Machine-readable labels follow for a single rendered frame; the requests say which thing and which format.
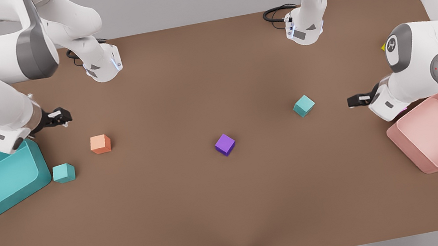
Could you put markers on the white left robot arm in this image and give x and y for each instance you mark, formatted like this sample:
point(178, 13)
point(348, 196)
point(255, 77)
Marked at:
point(422, 46)

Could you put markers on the teal blue cube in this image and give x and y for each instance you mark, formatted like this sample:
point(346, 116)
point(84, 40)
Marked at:
point(63, 173)
point(303, 106)

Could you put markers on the teal plastic bin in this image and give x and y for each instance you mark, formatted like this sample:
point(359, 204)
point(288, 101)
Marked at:
point(0, 184)

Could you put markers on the yellow cube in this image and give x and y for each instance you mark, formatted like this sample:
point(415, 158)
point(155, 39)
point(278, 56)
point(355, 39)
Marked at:
point(383, 47)

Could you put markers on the purple cube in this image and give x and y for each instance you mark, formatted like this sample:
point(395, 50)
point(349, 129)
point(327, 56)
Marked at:
point(225, 145)

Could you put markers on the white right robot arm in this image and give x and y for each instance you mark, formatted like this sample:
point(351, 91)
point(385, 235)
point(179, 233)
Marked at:
point(0, 58)

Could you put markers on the orange cube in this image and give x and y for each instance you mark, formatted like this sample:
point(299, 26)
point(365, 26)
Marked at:
point(100, 144)

